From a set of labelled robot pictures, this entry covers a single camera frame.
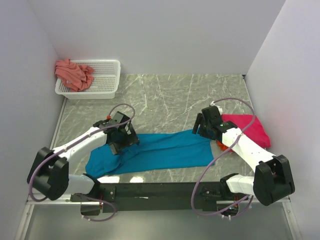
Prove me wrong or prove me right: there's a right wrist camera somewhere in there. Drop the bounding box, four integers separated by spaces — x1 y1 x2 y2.
209 101 223 115

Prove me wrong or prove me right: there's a black base beam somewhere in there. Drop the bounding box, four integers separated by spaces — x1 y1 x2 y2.
70 182 248 212

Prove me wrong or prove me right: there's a blue t shirt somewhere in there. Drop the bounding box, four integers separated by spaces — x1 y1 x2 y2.
85 129 214 178

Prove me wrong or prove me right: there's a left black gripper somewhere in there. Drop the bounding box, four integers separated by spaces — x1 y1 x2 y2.
109 123 140 155

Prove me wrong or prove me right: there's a white plastic basket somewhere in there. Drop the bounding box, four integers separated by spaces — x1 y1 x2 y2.
55 59 121 100

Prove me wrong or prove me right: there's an orange folded t shirt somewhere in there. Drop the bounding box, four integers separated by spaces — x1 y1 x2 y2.
216 140 228 152

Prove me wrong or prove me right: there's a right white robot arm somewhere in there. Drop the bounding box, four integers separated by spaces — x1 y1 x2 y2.
192 106 296 206

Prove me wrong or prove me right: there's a salmon crumpled t shirt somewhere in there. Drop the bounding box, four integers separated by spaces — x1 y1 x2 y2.
55 58 95 92

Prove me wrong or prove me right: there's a pink folded t shirt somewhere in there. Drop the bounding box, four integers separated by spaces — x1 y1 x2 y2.
222 114 271 149

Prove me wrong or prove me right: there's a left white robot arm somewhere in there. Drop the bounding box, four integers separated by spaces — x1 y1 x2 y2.
27 111 140 201

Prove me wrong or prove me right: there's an aluminium rail frame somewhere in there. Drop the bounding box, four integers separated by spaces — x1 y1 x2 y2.
26 192 292 207

